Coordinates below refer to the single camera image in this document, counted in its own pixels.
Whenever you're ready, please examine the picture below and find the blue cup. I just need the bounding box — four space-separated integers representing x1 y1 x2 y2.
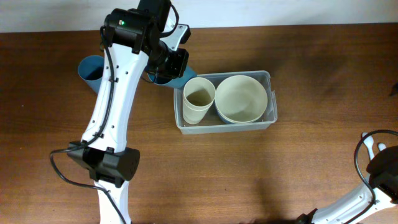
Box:
78 55 104 94
147 66 197 89

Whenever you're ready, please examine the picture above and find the cream cup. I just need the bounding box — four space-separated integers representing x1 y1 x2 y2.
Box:
183 77 216 111
183 92 214 124

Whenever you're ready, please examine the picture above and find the cream bowl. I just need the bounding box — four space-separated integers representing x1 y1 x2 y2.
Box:
215 75 268 123

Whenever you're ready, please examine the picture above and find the blue bowl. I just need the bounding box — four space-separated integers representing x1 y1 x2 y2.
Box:
216 110 263 124

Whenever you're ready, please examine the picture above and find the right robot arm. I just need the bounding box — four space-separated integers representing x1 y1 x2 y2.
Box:
295 146 397 224

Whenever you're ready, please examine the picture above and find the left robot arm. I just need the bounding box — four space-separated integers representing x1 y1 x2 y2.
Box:
66 0 190 223

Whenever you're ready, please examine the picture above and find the clear plastic container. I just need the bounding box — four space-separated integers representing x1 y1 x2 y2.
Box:
174 70 277 134

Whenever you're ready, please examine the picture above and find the white plastic spoon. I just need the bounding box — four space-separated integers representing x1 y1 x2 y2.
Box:
361 132 374 161

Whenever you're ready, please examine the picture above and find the white plastic fork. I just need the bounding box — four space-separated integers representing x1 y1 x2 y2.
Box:
377 142 387 152

